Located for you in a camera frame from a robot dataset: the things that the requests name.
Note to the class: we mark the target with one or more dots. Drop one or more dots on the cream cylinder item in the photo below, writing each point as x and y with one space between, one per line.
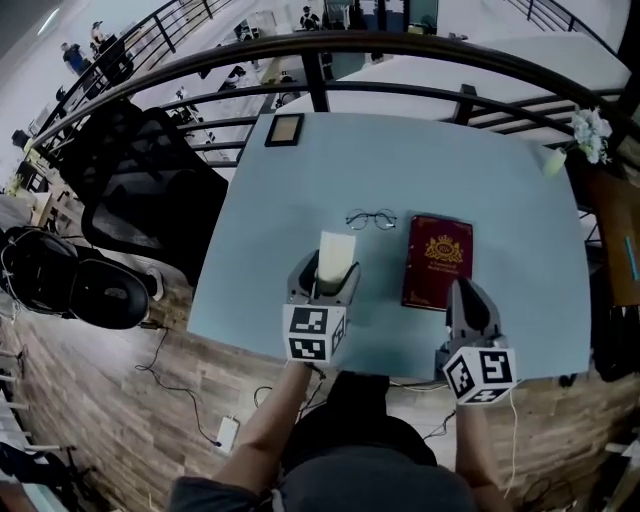
336 255

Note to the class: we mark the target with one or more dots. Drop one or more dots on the person's black trousers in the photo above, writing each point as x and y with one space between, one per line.
357 425

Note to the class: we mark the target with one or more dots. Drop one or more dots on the red book with gold emblem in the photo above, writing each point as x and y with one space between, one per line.
440 260

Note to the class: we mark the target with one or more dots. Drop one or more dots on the brown wooden desk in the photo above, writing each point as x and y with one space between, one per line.
617 220

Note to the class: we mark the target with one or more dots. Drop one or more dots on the black mesh office chair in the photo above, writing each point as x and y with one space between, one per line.
145 190

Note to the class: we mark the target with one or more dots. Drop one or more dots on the white power adapter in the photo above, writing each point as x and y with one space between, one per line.
228 434

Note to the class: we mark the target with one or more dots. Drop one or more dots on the white flower bunch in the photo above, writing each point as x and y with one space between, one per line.
592 135

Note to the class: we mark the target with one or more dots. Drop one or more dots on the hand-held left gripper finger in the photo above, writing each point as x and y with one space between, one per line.
351 282
300 275

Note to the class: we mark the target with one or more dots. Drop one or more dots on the pale green vase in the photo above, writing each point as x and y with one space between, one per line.
555 162

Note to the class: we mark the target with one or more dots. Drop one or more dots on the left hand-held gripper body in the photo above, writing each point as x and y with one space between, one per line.
312 332

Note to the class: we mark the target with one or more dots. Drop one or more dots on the person's left forearm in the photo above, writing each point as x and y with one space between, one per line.
272 425

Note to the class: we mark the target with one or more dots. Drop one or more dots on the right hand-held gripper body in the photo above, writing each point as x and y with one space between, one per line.
482 372

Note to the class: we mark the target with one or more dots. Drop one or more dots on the black padded leather chair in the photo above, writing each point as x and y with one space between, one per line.
100 295

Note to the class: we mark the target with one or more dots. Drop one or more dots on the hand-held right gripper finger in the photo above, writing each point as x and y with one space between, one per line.
487 312
460 307

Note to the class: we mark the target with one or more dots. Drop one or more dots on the person's dark grey shirt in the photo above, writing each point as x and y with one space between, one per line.
325 485

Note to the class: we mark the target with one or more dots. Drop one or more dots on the black bag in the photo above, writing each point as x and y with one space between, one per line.
617 345

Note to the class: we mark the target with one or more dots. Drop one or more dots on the light blue table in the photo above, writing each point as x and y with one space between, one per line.
510 240

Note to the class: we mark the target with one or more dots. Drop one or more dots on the black picture frame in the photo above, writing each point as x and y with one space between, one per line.
285 130

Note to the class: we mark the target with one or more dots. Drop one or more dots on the black metal railing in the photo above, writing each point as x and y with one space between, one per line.
315 75

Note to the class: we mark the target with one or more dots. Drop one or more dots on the person's right forearm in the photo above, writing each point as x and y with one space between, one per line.
472 445

